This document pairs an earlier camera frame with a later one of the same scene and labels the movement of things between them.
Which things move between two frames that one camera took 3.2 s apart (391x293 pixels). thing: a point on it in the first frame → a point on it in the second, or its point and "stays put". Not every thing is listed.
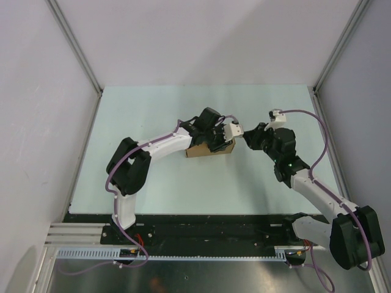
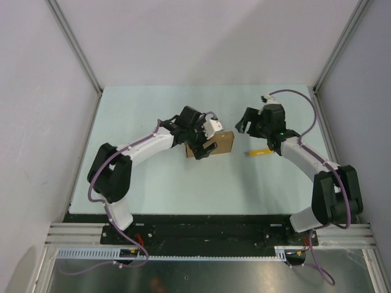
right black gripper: x=252 y=137 → x=252 y=115
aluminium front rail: x=76 y=235 stays put
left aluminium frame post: x=74 y=43 stays put
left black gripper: x=222 y=144 → x=198 y=149
